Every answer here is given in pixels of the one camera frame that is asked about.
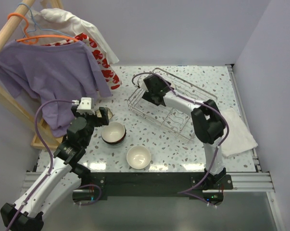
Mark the small white bowl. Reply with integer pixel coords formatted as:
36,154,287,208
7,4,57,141
95,107,113,125

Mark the dark teal glazed bowl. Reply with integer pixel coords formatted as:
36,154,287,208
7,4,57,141
102,136,125,145

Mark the metal wire dish rack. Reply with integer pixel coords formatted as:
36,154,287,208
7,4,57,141
127,67,217,142

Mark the beige ceramic bowl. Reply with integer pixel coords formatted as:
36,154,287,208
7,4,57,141
126,146,151,169

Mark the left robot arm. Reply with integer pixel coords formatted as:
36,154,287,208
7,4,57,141
0,106,113,231

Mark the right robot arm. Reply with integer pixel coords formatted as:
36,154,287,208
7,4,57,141
139,73,230,190

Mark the wooden clothes rack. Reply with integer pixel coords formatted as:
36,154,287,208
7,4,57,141
0,0,62,148

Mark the purple t-shirt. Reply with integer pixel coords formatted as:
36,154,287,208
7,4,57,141
0,39,112,132

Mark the red floral white cloth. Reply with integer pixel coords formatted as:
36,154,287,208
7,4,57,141
43,33,121,97

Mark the orange clothes hanger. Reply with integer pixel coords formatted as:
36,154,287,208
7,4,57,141
7,13,78,44

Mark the white cloth garment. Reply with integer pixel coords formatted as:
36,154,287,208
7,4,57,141
33,8,119,64

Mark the folded white towel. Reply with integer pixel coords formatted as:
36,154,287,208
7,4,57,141
221,108,258,158

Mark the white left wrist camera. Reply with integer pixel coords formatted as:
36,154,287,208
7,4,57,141
72,97,95,115

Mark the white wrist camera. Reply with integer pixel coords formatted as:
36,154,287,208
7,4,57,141
134,80,147,90
72,97,95,115

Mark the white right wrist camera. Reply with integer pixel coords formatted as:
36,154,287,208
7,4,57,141
134,80,147,90

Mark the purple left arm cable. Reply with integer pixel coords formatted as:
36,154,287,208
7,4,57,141
5,99,102,228

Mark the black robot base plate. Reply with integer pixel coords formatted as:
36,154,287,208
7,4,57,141
72,172,233,205

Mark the blue wire hanger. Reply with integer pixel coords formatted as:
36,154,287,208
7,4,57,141
18,3,70,37

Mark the aluminium frame rail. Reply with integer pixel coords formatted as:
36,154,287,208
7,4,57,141
230,172,275,193

